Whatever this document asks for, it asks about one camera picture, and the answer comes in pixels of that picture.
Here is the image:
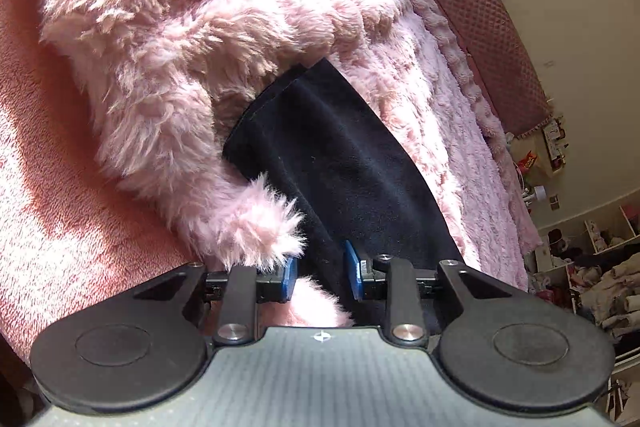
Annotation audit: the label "dark navy pants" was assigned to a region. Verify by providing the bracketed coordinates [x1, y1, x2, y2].
[224, 60, 461, 325]

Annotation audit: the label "white bedside lamp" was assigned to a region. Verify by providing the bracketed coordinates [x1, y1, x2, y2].
[522, 185, 547, 207]

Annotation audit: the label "red snack bag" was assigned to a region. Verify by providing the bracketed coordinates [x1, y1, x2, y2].
[516, 150, 538, 176]

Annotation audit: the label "salmon pink bed sheet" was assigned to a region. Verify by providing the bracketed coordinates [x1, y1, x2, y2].
[1, 0, 189, 359]

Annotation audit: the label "white open wardrobe shelf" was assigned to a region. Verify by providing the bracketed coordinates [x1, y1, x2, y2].
[529, 193, 639, 426]

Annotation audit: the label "pink fluffy blanket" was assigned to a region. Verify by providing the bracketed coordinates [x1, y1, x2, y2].
[18, 0, 544, 327]

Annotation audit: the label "pink quilted headboard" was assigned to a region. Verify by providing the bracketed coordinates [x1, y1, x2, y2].
[436, 0, 552, 136]

